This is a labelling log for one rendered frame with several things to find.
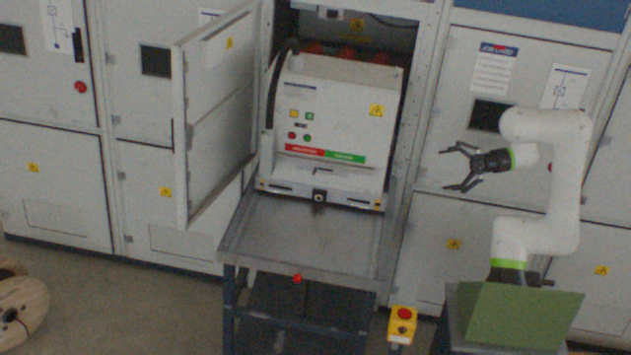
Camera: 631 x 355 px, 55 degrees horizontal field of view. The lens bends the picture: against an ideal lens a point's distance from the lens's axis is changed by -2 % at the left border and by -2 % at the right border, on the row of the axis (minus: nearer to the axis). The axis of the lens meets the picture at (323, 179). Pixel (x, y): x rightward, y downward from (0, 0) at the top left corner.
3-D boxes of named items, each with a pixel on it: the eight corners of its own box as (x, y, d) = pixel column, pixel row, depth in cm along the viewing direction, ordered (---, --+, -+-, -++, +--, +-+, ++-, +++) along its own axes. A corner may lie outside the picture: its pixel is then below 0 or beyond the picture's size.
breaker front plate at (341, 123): (379, 201, 247) (399, 95, 220) (261, 180, 250) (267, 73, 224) (380, 199, 248) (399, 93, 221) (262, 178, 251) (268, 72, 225)
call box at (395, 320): (410, 346, 201) (416, 324, 195) (386, 341, 201) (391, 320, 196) (411, 327, 207) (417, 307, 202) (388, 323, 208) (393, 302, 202)
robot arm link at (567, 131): (578, 265, 206) (596, 118, 182) (528, 260, 211) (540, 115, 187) (576, 245, 217) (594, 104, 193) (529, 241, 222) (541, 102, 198)
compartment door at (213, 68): (170, 227, 232) (161, 42, 190) (245, 149, 281) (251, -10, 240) (185, 232, 230) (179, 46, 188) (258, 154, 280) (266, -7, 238)
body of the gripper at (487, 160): (488, 172, 240) (466, 176, 237) (486, 150, 238) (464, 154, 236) (498, 174, 232) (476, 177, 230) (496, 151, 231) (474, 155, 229)
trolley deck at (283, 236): (383, 293, 221) (385, 281, 218) (216, 261, 226) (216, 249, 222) (394, 188, 277) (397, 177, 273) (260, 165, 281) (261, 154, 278)
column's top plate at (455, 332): (550, 299, 236) (552, 295, 235) (569, 365, 209) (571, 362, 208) (444, 285, 237) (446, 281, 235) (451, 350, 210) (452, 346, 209)
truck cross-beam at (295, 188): (385, 211, 249) (386, 199, 246) (254, 188, 253) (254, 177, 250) (385, 204, 253) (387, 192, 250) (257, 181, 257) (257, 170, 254)
